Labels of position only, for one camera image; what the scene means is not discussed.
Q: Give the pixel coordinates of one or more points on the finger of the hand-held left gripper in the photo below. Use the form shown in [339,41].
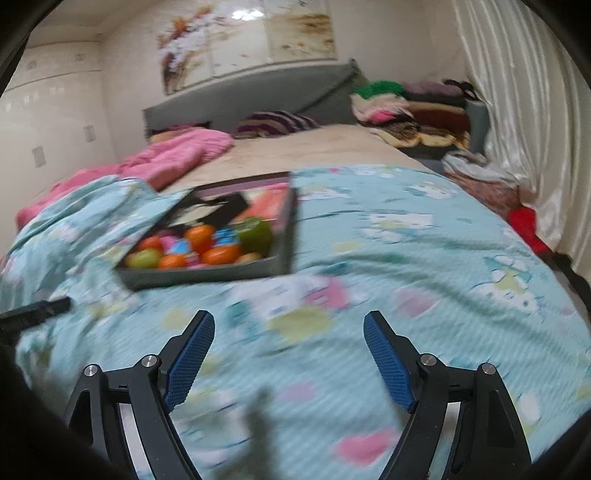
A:
[37,311]

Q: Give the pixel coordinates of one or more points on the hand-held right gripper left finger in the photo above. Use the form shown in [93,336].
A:
[191,357]

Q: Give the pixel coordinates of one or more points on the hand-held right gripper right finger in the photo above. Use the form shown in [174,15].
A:
[388,357]

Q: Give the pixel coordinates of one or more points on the grey shallow box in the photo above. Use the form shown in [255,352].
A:
[207,277]

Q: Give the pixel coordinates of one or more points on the small orange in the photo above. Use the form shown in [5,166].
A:
[221,254]

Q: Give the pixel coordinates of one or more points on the large light green fruit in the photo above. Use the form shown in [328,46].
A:
[143,258]

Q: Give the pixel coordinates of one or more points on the small brown fruit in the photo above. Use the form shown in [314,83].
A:
[247,258]

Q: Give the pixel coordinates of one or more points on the dark green round fruit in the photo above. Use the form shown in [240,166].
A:
[256,235]

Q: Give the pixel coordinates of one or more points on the blue cartoon printed blanket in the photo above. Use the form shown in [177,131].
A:
[392,277]

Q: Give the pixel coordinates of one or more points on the orange packet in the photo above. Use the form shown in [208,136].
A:
[270,203]

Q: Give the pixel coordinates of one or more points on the red cloth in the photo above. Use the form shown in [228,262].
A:
[526,224]

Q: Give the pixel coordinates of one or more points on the white wardrobe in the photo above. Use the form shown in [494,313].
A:
[55,115]

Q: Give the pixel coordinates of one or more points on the crumpled pale clothing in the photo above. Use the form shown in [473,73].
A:
[475,180]

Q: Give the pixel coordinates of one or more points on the pink quilt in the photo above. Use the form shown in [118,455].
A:
[175,152]

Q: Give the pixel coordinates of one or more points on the beige bed sheet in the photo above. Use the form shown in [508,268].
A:
[323,147]

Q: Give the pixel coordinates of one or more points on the pile of folded clothes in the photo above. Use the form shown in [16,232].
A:
[406,115]

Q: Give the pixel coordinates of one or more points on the grey cushion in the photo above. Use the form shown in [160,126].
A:
[478,124]

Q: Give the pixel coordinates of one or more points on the striped purple pillow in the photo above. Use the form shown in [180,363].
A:
[277,122]

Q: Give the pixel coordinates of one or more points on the white satin curtain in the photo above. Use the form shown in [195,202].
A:
[531,115]

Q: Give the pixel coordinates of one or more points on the grey bed headboard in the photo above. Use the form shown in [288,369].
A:
[277,87]

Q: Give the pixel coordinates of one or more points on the flower branch painting panel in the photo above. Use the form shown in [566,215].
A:
[184,50]

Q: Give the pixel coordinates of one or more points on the pale painting panel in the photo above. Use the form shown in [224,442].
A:
[240,37]

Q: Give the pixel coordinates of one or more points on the sandy brown painting panel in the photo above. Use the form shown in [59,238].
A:
[300,32]

